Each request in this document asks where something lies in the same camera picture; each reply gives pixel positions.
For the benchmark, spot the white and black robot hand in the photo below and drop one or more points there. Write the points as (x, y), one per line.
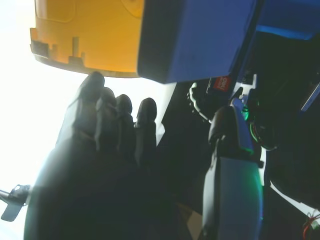
(100, 175)

